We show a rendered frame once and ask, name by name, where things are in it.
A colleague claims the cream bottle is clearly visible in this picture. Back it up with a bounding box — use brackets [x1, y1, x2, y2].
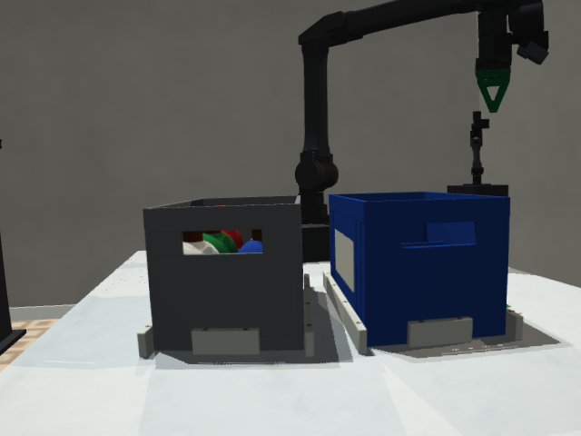
[182, 231, 219, 254]

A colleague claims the blue bottle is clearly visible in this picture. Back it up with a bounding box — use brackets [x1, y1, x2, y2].
[238, 229, 262, 253]

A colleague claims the green bottle with pale green label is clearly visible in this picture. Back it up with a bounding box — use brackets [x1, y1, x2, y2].
[203, 231, 238, 253]

